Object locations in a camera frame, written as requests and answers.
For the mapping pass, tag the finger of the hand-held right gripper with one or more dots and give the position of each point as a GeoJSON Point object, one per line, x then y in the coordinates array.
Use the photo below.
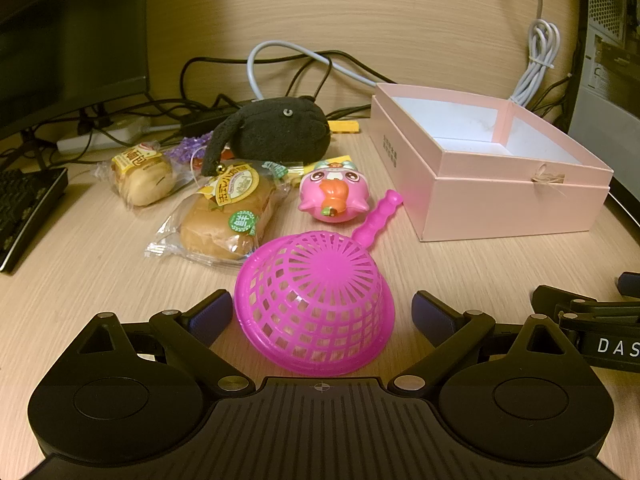
{"type": "Point", "coordinates": [631, 282]}
{"type": "Point", "coordinates": [555, 297]}

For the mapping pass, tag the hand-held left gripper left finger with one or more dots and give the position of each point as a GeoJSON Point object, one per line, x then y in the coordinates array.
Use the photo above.
{"type": "Point", "coordinates": [218, 311]}

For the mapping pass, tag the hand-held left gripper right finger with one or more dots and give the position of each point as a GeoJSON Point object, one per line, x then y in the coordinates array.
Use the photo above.
{"type": "Point", "coordinates": [424, 311]}

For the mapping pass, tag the large bread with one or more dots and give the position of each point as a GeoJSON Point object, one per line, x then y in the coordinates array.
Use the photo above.
{"type": "Point", "coordinates": [220, 220]}

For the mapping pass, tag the magenta plastic strainer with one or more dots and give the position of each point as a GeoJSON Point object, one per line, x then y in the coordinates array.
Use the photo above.
{"type": "Point", "coordinates": [312, 280]}

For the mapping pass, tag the pink cardboard box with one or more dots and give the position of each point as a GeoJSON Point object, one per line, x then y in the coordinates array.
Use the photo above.
{"type": "Point", "coordinates": [500, 200]}

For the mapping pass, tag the pink cartoon toy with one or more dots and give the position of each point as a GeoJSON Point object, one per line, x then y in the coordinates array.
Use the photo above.
{"type": "Point", "coordinates": [332, 192]}

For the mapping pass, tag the small bread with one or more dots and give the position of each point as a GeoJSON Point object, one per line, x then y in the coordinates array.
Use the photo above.
{"type": "Point", "coordinates": [142, 180]}

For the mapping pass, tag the purple candy wrapper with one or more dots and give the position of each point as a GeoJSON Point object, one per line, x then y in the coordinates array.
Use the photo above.
{"type": "Point", "coordinates": [189, 147]}

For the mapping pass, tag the black plush toy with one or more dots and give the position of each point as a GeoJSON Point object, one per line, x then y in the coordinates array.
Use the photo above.
{"type": "Point", "coordinates": [280, 130]}

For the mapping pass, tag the yellow toy block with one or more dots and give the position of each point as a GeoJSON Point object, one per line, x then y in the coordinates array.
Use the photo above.
{"type": "Point", "coordinates": [344, 127]}

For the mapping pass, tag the black power adapter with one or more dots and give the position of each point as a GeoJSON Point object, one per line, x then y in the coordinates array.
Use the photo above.
{"type": "Point", "coordinates": [207, 116]}

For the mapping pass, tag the white power strip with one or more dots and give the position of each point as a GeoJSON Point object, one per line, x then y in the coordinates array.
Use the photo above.
{"type": "Point", "coordinates": [117, 132]}

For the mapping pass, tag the black keyboard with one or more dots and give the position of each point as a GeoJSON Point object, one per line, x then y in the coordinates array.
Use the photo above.
{"type": "Point", "coordinates": [25, 210]}

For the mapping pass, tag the computer tower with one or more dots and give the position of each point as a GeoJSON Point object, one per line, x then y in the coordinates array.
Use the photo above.
{"type": "Point", "coordinates": [607, 60]}

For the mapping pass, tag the black monitor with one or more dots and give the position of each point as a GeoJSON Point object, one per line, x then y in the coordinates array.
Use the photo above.
{"type": "Point", "coordinates": [65, 25]}

